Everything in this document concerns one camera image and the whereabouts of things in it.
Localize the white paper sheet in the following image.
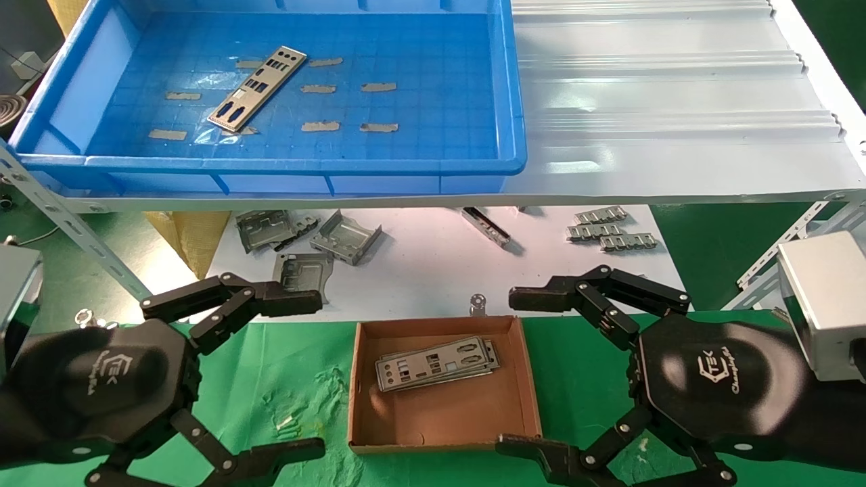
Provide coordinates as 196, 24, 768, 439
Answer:
203, 206, 696, 324

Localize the white slotted steel strut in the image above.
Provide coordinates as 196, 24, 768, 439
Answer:
736, 198, 866, 312

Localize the large blue plastic tray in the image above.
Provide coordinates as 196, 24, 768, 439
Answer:
8, 0, 528, 198

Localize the shallow brown cardboard box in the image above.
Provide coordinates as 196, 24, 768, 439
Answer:
347, 315, 543, 454

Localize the yellow sheet piece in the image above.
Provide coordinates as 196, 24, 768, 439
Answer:
47, 0, 89, 34

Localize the grey stamped metal part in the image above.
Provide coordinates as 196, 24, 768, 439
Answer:
235, 210, 319, 254

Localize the white ridged shelf panel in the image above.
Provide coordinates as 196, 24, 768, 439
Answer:
68, 0, 866, 214

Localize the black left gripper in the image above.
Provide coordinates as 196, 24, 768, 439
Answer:
0, 319, 327, 487

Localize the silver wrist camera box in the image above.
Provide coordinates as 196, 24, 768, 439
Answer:
0, 245, 45, 383
777, 231, 866, 384

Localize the white plug box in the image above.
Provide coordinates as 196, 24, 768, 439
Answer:
10, 51, 45, 78

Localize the thin white cable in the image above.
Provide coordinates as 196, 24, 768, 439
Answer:
3, 227, 62, 246

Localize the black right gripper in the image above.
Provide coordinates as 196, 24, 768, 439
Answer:
495, 265, 866, 487

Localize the grey U-shaped metal bracket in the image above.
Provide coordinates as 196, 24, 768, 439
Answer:
310, 210, 383, 266

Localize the grey flat metal plate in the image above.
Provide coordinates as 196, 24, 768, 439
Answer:
273, 254, 335, 305

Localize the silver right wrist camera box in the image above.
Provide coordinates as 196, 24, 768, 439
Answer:
777, 231, 866, 384

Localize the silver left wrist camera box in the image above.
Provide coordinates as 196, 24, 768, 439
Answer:
0, 245, 45, 383

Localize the small ridged metal part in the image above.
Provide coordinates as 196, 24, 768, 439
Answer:
574, 206, 628, 225
600, 233, 658, 252
567, 224, 624, 242

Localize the yellow woven sack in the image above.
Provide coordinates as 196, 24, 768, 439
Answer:
143, 211, 232, 279

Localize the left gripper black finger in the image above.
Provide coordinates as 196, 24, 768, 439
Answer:
141, 272, 323, 356

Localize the grey spiral coil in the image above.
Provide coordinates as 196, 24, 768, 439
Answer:
0, 95, 28, 126

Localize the silver binder clip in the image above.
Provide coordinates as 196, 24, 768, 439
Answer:
74, 308, 122, 332

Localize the narrow dark metal bar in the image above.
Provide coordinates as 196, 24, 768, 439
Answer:
462, 207, 511, 248

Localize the green cloth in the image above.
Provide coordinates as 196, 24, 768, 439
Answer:
0, 311, 866, 487

